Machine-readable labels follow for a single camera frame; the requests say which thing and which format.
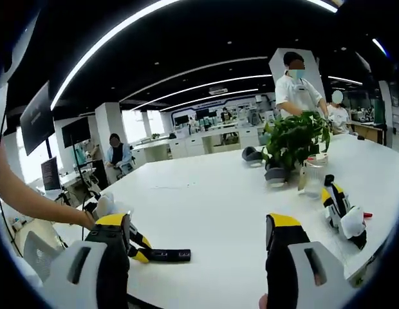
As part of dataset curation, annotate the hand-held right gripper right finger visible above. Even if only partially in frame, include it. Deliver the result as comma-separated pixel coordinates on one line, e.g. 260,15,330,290
265,212,357,309

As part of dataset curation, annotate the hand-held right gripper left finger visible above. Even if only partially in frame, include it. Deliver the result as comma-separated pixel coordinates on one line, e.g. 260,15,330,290
41,212,133,309

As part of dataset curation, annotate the black tripod stand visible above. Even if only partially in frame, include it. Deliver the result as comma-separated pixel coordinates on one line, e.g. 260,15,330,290
70,133,102,207

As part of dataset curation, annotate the white mesh office chair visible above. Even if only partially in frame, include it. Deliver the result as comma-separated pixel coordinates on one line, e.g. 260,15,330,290
23,230,70,284

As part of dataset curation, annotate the computer monitor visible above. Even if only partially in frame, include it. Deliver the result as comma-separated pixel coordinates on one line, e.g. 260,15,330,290
41,156,62,191

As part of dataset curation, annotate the spare hand-held gripper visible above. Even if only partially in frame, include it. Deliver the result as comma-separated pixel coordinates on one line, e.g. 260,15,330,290
320,174,369,250

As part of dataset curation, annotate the grey padded object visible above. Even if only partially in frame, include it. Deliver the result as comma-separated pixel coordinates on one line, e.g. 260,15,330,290
241,146,264,168
264,167,289,189

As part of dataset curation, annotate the white lab counter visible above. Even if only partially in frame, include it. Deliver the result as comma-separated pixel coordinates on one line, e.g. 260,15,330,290
131,125,277,165

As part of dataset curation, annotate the green potted plant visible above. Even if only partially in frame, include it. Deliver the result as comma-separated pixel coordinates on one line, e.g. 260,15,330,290
262,110,332,181

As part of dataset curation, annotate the large black wall screen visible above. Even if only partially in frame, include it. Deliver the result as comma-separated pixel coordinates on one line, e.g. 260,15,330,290
19,80,56,157

